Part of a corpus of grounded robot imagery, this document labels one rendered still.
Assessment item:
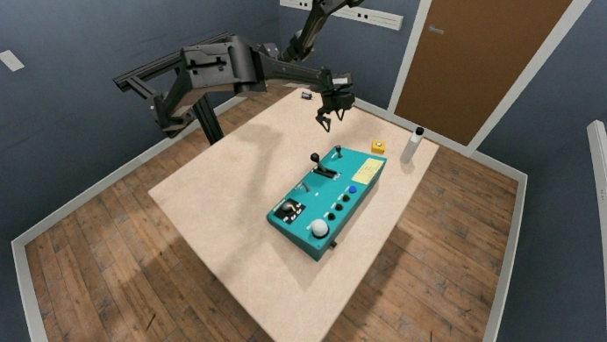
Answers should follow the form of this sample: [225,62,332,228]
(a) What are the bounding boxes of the white bottle with black cap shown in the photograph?
[399,127,425,164]

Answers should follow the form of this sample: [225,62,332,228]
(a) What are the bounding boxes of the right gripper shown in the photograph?
[315,95,346,133]

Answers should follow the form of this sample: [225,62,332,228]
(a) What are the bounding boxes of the teal control console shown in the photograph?
[266,145,388,262]

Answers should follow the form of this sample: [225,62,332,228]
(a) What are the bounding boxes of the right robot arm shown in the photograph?
[154,36,355,138]

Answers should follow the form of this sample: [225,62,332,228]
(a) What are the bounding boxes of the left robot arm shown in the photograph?
[271,0,364,64]

